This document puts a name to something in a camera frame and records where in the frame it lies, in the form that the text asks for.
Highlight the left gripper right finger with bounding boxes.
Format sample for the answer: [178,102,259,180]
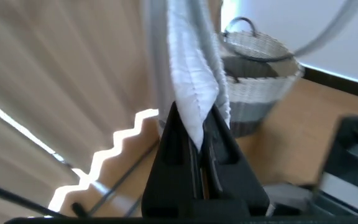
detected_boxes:
[201,104,270,218]

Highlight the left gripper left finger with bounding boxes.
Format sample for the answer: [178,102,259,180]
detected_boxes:
[140,101,203,218]

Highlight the pale grey shorts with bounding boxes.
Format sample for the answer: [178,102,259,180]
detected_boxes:
[147,0,232,153]

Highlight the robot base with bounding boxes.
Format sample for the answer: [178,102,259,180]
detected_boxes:
[262,111,358,218]

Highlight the white laundry basket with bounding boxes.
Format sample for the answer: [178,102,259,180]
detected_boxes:
[218,17,306,138]

